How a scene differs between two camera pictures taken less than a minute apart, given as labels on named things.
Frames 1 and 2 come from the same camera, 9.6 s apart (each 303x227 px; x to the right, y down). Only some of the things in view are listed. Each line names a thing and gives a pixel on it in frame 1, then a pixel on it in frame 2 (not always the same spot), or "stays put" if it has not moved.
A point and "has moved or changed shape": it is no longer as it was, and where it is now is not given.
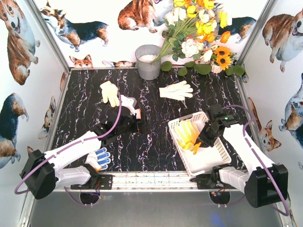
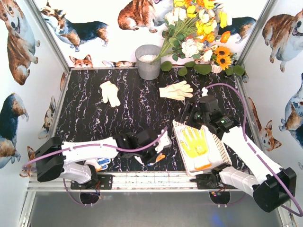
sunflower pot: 222,57 stays put
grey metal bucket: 145,54 stays put
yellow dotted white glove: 187,133 has moved or changed shape
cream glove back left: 110,91 stays put
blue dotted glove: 138,112 to 160,157
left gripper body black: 116,109 to 150,152
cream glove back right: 177,91 stays put
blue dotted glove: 99,160 stays put
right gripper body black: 205,138 to 187,113
